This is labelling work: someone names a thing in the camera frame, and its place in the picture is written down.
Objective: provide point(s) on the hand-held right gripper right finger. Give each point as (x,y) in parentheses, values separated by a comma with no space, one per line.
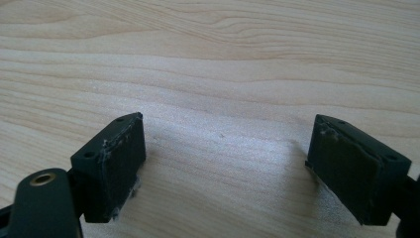
(350,168)

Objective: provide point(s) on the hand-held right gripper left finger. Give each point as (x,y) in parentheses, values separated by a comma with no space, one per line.
(112,172)

